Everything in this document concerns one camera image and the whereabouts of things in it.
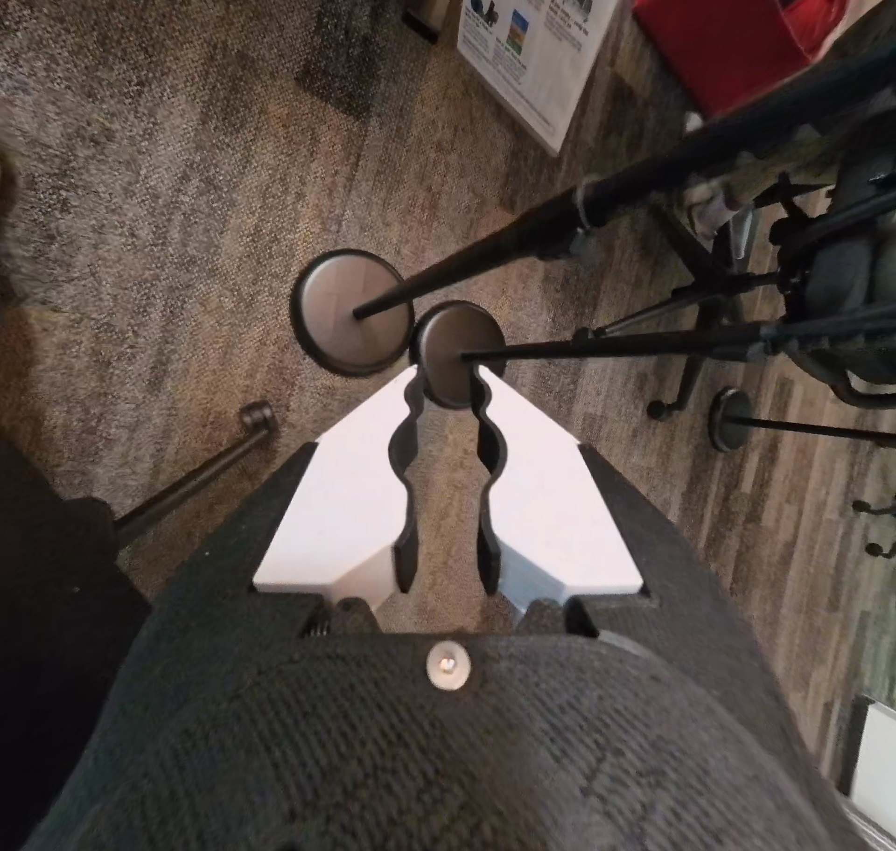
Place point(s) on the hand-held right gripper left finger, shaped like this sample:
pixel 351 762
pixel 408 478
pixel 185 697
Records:
pixel 336 515

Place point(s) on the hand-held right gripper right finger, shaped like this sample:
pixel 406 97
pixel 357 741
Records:
pixel 560 515

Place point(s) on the black chair leg with caster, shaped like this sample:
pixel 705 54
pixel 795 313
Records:
pixel 203 473

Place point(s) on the black stand with medium round base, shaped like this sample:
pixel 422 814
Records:
pixel 448 375

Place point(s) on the black tripod with round feet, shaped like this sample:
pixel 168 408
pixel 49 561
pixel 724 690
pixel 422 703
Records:
pixel 336 333

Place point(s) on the black office chair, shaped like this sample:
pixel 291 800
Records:
pixel 689 378

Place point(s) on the black stand with small round base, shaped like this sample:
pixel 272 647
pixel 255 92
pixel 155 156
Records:
pixel 728 420

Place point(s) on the person's black clothing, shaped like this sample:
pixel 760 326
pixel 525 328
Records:
pixel 49 620

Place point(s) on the white flat panel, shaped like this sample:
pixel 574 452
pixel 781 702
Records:
pixel 875 760

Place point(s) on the white illustrated instruction poster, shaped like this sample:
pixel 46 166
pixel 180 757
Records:
pixel 532 60

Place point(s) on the red fabric cube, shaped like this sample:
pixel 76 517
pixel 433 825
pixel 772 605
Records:
pixel 714 32

